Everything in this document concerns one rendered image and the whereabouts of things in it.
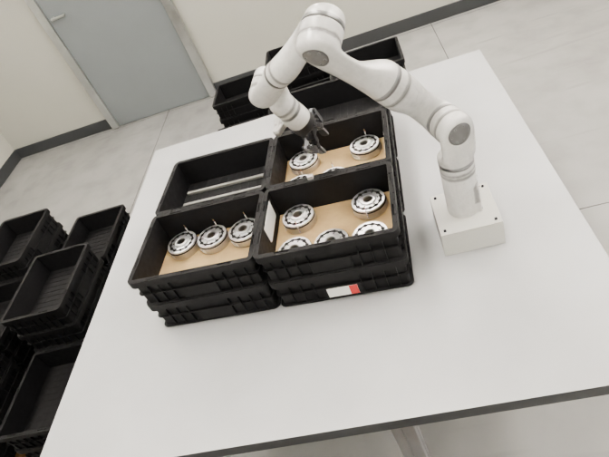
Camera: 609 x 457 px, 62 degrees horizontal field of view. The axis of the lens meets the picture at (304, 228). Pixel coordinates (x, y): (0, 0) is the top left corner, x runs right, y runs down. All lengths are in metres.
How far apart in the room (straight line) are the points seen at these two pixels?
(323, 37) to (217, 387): 0.95
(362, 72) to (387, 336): 0.67
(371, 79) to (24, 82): 4.42
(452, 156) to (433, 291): 0.37
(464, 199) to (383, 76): 0.46
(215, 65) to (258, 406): 3.68
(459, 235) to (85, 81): 4.06
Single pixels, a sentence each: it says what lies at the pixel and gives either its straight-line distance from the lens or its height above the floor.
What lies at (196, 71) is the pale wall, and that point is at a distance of 4.72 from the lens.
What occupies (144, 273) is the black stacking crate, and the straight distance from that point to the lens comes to 1.64.
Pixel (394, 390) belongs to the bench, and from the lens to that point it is 1.30.
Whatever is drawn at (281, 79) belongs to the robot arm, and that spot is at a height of 1.32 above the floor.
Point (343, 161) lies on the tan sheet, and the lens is 1.76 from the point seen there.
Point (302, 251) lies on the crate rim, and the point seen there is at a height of 0.92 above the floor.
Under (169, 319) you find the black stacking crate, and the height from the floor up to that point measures 0.73.
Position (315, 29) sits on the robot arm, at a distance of 1.07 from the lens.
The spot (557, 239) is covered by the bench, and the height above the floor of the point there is 0.70.
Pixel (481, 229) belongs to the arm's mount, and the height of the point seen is 0.77.
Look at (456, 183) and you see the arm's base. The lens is 1.40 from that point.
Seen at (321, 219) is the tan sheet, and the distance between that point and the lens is 1.56.
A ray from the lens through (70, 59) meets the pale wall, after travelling 4.97.
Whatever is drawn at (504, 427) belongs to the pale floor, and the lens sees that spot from 2.01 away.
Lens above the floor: 1.82
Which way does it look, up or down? 40 degrees down
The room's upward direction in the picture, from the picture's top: 25 degrees counter-clockwise
